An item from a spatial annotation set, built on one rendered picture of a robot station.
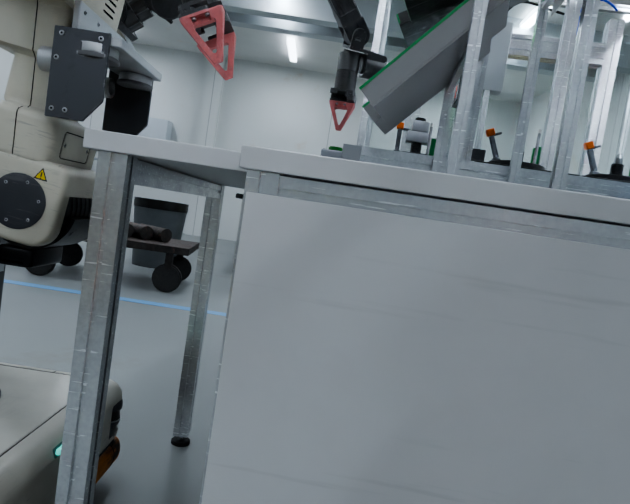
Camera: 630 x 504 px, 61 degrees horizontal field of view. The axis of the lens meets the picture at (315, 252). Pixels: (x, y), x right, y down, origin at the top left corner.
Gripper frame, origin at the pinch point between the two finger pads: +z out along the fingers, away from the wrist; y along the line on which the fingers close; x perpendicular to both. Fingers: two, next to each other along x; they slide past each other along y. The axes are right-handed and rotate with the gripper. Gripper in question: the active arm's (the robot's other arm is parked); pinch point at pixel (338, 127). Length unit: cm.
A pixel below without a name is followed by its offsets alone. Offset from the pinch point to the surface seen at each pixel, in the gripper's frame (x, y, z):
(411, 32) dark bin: -14.9, -29.2, -16.8
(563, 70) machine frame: -77, 76, -46
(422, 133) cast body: -22.7, 6.1, -2.5
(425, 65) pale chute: -18, -51, -4
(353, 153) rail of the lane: -6.1, -18.4, 8.6
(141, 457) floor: 43, 2, 103
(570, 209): -37, -77, 19
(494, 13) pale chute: -28, -51, -14
